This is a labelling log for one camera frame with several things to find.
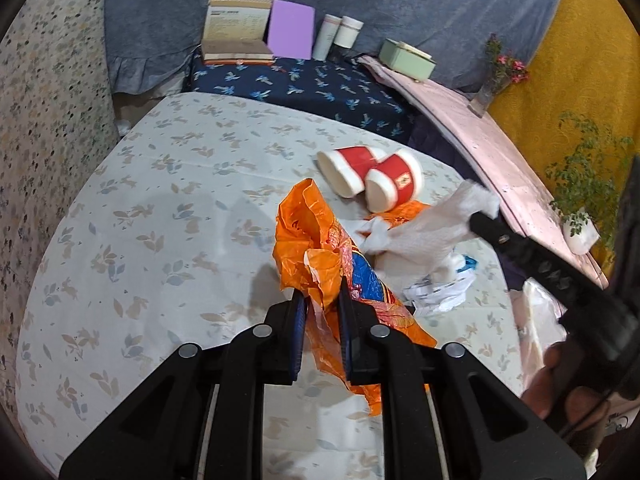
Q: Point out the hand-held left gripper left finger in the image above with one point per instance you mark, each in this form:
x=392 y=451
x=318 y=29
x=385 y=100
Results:
x=299 y=332

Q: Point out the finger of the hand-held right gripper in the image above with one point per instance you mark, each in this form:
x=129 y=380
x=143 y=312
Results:
x=520 y=250

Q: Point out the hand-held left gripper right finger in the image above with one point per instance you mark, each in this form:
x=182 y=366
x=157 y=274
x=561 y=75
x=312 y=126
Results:
x=346 y=332

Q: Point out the orange plastic bag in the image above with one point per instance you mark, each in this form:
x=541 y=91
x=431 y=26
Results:
x=325 y=255

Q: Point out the red and white paper cup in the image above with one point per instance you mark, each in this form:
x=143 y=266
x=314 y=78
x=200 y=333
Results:
x=395 y=182
x=345 y=167

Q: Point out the person's right hand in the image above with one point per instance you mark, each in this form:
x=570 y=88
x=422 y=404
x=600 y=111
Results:
x=542 y=385

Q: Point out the blue and white wrapper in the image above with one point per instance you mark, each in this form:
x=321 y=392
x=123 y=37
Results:
x=462 y=265

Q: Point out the green plant in white pot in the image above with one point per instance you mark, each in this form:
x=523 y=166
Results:
x=582 y=180

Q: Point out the crumpled white printed paper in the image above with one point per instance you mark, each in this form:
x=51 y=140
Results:
x=435 y=297

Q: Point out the pink cloth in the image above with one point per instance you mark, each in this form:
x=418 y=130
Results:
x=480 y=140

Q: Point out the glass vase with pink flowers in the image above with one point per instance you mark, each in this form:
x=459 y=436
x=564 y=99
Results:
x=482 y=97

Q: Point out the white leaf-print tablecloth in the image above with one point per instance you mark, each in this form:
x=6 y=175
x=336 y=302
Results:
x=175 y=210

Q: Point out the yellow cloth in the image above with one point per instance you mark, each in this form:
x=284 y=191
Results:
x=580 y=60

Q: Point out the pale green box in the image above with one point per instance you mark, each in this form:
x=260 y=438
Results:
x=405 y=60

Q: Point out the navy printed cloth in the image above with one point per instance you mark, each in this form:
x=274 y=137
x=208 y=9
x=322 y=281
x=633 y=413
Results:
x=310 y=90

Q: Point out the short white cup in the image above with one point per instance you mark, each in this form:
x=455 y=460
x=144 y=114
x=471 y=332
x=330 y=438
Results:
x=348 y=32

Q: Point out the grey-blue blanket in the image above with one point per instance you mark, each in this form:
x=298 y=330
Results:
x=400 y=0

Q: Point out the tall white tube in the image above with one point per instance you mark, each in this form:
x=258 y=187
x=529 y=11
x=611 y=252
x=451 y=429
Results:
x=324 y=37

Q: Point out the purple card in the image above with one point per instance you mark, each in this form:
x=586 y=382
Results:
x=291 y=30

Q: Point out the open cardboard box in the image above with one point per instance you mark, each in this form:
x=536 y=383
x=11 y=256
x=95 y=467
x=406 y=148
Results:
x=235 y=25

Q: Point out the speckled floral cloth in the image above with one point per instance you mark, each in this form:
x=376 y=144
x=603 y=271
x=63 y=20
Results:
x=45 y=110

